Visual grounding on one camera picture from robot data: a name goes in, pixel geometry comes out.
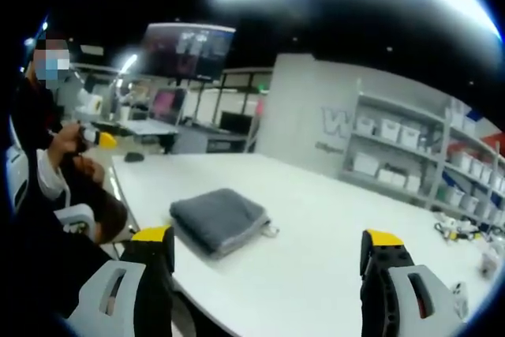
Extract grey towel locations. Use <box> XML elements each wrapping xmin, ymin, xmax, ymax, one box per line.
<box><xmin>169</xmin><ymin>188</ymin><xmax>282</xmax><ymax>261</ymax></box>

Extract white plug adapter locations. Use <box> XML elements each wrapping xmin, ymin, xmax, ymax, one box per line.
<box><xmin>452</xmin><ymin>281</ymin><xmax>471</xmax><ymax>315</ymax></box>

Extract small white device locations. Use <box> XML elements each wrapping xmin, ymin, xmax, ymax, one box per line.
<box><xmin>481</xmin><ymin>249</ymin><xmax>501</xmax><ymax>275</ymax></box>

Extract cluster of small white devices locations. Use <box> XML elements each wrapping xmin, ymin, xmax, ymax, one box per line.
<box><xmin>433</xmin><ymin>213</ymin><xmax>487</xmax><ymax>242</ymax></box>

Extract white office chair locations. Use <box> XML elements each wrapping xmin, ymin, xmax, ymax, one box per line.
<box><xmin>6</xmin><ymin>147</ymin><xmax>96</xmax><ymax>242</ymax></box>

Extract grey metal shelving unit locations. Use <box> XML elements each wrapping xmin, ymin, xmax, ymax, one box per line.
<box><xmin>339</xmin><ymin>90</ymin><xmax>505</xmax><ymax>231</ymax></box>

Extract grey background desk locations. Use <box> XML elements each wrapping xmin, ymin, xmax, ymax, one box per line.
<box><xmin>116</xmin><ymin>118</ymin><xmax>179</xmax><ymax>155</ymax></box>

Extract rows of white storage bins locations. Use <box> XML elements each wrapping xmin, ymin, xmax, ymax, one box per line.
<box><xmin>353</xmin><ymin>115</ymin><xmax>505</xmax><ymax>219</ymax></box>

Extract pink-lit monitor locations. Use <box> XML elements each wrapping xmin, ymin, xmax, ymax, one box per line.
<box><xmin>151</xmin><ymin>88</ymin><xmax>187</xmax><ymax>125</ymax></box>

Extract black monitor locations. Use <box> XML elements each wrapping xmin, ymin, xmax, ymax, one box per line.
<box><xmin>219</xmin><ymin>110</ymin><xmax>254</xmax><ymax>133</ymax></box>

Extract white lamp bar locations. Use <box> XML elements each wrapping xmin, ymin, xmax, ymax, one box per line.
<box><xmin>117</xmin><ymin>54</ymin><xmax>140</xmax><ymax>75</ymax></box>

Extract hanging dark display screen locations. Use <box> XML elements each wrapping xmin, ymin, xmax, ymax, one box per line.
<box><xmin>140</xmin><ymin>22</ymin><xmax>237</xmax><ymax>80</ymax></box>

